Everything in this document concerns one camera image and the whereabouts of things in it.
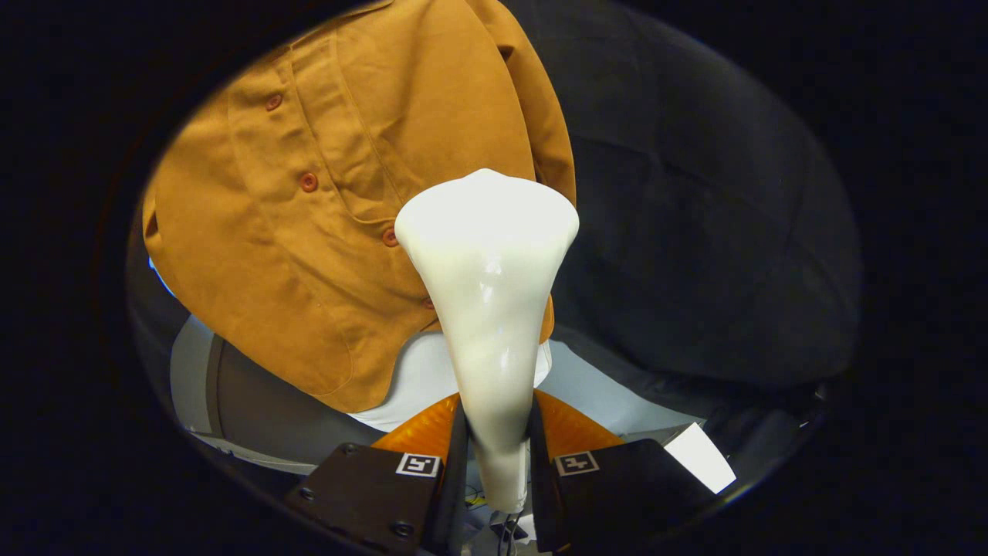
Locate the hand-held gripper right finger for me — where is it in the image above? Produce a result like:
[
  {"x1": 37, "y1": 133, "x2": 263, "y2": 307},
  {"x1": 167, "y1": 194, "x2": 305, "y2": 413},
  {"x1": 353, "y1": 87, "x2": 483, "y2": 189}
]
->
[{"x1": 528, "y1": 388, "x2": 715, "y2": 553}]

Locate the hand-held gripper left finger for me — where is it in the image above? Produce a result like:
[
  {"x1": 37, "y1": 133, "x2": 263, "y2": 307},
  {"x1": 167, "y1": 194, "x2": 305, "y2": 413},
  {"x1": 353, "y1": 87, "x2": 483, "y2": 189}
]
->
[{"x1": 284, "y1": 392, "x2": 469, "y2": 556}]

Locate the white garment steamer head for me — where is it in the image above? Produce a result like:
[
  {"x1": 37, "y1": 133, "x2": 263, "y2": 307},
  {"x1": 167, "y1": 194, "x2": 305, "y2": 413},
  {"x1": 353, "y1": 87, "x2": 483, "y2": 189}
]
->
[{"x1": 394, "y1": 168, "x2": 580, "y2": 514}]

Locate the orange button shirt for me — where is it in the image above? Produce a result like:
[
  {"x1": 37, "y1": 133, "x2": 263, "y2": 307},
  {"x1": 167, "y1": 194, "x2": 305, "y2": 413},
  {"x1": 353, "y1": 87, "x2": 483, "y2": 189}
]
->
[{"x1": 143, "y1": 0, "x2": 577, "y2": 414}]

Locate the black backdrop cloth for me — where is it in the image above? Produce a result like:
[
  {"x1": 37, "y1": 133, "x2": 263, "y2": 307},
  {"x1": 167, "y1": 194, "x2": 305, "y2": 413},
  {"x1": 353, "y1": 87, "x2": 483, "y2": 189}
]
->
[{"x1": 502, "y1": 0, "x2": 861, "y2": 437}]

